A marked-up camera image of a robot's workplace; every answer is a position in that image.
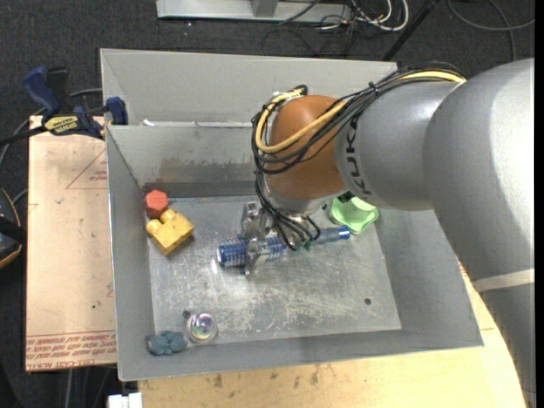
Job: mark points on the red hexagonal block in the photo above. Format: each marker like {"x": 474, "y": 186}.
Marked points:
{"x": 156, "y": 203}

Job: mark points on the yellow toy building block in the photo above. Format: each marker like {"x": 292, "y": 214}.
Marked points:
{"x": 171, "y": 233}

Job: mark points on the brown cardboard board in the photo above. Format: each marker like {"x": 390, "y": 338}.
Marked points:
{"x": 68, "y": 249}

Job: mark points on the grey metal bin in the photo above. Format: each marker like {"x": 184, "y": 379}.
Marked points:
{"x": 297, "y": 296}

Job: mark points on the pale green plastic cup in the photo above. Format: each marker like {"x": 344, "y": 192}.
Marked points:
{"x": 353, "y": 217}

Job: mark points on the clear glass ball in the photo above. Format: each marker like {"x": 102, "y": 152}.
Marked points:
{"x": 201, "y": 327}

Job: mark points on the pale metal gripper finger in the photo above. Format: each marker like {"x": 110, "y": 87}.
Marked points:
{"x": 251, "y": 221}
{"x": 251, "y": 259}

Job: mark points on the blue ribbed plastic bottle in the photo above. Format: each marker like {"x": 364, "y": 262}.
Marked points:
{"x": 231, "y": 253}

